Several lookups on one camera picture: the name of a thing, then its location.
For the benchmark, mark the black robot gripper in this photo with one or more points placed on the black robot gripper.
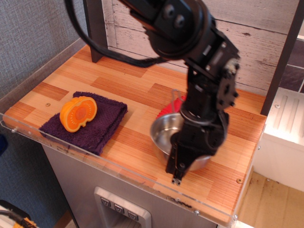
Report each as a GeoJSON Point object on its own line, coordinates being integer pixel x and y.
{"type": "Point", "coordinates": [205, 125]}

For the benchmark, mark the stainless steel pan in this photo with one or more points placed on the stainless steel pan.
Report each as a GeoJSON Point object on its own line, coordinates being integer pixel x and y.
{"type": "Point", "coordinates": [163, 128]}

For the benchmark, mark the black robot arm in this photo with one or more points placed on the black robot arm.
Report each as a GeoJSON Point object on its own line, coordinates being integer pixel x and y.
{"type": "Point", "coordinates": [185, 29]}

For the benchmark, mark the silver dispenser panel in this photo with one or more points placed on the silver dispenser panel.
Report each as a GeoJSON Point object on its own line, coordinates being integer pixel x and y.
{"type": "Point", "coordinates": [116, 212]}

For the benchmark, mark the purple folded towel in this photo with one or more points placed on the purple folded towel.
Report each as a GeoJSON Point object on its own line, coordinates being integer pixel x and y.
{"type": "Point", "coordinates": [95, 135]}

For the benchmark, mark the orange toy pumpkin half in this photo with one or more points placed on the orange toy pumpkin half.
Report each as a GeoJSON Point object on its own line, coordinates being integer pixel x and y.
{"type": "Point", "coordinates": [77, 112]}

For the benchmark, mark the yellow object bottom left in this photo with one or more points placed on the yellow object bottom left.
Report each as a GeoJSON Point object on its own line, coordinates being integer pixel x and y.
{"type": "Point", "coordinates": [24, 223]}

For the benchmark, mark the red handled metal spoon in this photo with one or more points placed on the red handled metal spoon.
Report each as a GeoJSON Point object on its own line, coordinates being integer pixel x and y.
{"type": "Point", "coordinates": [173, 107]}

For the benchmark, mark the right dark wooden post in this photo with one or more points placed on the right dark wooden post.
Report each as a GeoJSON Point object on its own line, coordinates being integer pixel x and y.
{"type": "Point", "coordinates": [285, 55]}

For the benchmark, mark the dark wooden post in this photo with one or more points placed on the dark wooden post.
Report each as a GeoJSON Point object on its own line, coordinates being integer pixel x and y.
{"type": "Point", "coordinates": [285, 55]}
{"type": "Point", "coordinates": [95, 22]}

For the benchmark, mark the left dark wooden post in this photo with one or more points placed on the left dark wooden post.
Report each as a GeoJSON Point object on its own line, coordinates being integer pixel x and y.
{"type": "Point", "coordinates": [95, 22]}

